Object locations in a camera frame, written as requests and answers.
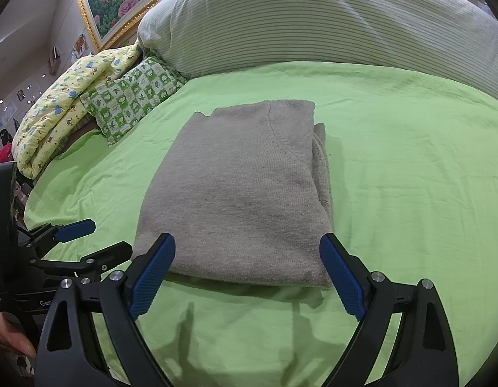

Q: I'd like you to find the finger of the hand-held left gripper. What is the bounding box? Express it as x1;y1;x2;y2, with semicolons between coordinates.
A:
30;241;134;280
18;218;97;247

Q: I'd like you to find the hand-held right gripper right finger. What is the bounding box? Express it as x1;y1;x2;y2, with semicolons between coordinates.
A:
319;232;459;387

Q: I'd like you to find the green checked pillow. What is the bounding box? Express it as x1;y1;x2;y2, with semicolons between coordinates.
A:
80;55;189;146

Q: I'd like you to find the grey sweater with brown cuffs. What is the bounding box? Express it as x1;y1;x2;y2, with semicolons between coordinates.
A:
132;99;335;290

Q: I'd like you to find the light green bed sheet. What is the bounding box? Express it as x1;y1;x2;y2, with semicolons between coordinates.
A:
23;61;498;387

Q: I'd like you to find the striped grey pillow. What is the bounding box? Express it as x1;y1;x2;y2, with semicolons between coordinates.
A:
137;0;498;104

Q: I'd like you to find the person's left hand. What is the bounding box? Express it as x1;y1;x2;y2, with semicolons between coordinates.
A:
0;315;37;359

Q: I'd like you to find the yellow printed quilt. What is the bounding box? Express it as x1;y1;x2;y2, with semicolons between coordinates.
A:
12;44;147;179

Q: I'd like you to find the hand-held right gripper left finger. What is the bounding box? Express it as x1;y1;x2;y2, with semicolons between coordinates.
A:
34;233;177;387

